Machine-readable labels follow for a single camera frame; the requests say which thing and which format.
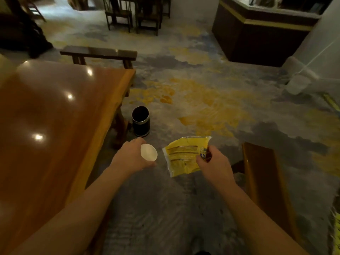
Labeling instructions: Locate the dark wooden bench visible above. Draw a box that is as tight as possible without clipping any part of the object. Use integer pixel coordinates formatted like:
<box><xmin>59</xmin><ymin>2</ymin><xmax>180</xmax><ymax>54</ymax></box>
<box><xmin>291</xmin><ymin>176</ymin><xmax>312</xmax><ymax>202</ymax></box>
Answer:
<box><xmin>60</xmin><ymin>45</ymin><xmax>138</xmax><ymax>69</ymax></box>

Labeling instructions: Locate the person's left forearm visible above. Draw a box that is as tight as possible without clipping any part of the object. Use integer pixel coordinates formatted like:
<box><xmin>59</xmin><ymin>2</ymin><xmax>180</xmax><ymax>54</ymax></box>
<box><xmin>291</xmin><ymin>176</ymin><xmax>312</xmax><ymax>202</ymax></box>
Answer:
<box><xmin>8</xmin><ymin>165</ymin><xmax>131</xmax><ymax>255</ymax></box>

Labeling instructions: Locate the black cylindrical trash bin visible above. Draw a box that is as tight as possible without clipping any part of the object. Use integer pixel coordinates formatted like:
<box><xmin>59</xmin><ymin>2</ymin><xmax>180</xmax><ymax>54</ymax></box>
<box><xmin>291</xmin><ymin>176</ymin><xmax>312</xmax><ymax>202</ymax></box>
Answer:
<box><xmin>131</xmin><ymin>106</ymin><xmax>151</xmax><ymax>137</ymax></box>

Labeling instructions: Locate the white plastic bucket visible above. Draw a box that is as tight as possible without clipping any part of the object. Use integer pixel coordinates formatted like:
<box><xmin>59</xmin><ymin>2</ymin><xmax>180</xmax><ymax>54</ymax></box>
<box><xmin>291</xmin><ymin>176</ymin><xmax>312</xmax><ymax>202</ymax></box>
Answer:
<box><xmin>286</xmin><ymin>74</ymin><xmax>312</xmax><ymax>95</ymax></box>

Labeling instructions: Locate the large wooden table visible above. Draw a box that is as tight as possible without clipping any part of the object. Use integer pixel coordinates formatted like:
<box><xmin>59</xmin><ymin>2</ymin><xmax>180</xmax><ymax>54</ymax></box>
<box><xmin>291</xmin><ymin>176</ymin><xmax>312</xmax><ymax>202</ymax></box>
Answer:
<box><xmin>0</xmin><ymin>60</ymin><xmax>136</xmax><ymax>255</ymax></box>

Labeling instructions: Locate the person's left hand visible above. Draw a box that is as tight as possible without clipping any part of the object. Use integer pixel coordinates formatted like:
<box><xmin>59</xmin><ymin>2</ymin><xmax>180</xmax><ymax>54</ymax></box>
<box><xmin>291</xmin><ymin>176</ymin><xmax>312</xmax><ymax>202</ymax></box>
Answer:
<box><xmin>111</xmin><ymin>137</ymin><xmax>157</xmax><ymax>175</ymax></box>

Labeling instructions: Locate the person's right hand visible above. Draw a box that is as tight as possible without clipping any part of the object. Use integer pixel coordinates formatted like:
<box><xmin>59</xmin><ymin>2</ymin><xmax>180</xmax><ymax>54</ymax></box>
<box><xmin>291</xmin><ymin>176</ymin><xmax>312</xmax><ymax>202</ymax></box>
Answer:
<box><xmin>196</xmin><ymin>145</ymin><xmax>235</xmax><ymax>189</ymax></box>

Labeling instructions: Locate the white paper cup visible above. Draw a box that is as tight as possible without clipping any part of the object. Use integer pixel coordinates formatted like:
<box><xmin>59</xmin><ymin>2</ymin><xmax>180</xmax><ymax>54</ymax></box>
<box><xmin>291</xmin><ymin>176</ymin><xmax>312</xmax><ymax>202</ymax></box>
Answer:
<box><xmin>140</xmin><ymin>143</ymin><xmax>158</xmax><ymax>161</ymax></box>

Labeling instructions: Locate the dark wooden counter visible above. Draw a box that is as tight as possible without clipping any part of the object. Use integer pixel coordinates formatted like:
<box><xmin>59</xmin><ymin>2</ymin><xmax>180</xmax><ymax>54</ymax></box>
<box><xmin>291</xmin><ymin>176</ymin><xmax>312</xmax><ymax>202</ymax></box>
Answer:
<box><xmin>212</xmin><ymin>0</ymin><xmax>322</xmax><ymax>68</ymax></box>

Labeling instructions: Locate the dark wooden chair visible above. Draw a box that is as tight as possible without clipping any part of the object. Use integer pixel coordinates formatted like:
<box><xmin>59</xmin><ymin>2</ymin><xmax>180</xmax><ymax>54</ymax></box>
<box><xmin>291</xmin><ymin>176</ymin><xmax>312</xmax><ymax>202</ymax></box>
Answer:
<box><xmin>135</xmin><ymin>0</ymin><xmax>163</xmax><ymax>36</ymax></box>
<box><xmin>103</xmin><ymin>0</ymin><xmax>134</xmax><ymax>33</ymax></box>

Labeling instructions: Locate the yellow plastic packet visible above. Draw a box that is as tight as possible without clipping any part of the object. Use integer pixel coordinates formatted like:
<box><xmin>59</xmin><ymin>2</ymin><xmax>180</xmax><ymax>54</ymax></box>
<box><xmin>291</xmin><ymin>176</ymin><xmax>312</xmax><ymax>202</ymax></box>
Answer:
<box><xmin>162</xmin><ymin>135</ymin><xmax>212</xmax><ymax>178</ymax></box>

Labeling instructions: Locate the person's right forearm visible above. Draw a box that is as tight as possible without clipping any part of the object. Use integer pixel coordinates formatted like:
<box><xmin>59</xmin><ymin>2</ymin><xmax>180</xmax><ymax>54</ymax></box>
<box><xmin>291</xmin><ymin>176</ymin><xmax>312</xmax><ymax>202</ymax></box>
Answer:
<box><xmin>213</xmin><ymin>180</ymin><xmax>311</xmax><ymax>255</ymax></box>

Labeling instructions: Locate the brown wooden bench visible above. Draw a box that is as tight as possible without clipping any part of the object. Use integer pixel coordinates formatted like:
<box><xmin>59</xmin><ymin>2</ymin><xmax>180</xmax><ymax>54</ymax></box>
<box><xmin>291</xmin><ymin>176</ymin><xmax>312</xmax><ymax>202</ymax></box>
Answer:
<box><xmin>232</xmin><ymin>142</ymin><xmax>302</xmax><ymax>243</ymax></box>

